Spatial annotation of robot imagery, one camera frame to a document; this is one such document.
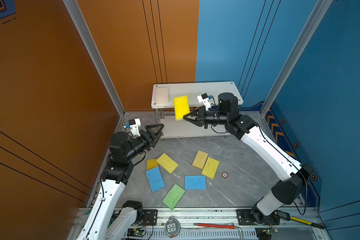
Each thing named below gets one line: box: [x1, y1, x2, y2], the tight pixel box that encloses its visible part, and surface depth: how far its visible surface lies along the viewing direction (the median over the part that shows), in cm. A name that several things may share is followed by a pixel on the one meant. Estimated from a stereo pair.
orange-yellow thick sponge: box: [192, 150, 209, 170], surface depth 94 cm
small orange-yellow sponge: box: [146, 158, 159, 171], surface depth 93 cm
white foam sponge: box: [155, 86, 170, 104], surface depth 81 cm
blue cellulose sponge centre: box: [184, 175, 207, 190], surface depth 85 cm
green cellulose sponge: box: [162, 183, 186, 210], surface depth 81 cm
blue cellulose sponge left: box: [145, 166, 165, 193], surface depth 84 cm
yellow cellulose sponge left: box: [156, 152, 179, 175], surface depth 92 cm
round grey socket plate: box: [164, 216, 181, 238], surface depth 69 cm
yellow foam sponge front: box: [173, 95, 191, 121], surface depth 67 cm
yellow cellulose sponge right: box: [201, 157, 220, 180], surface depth 91 cm
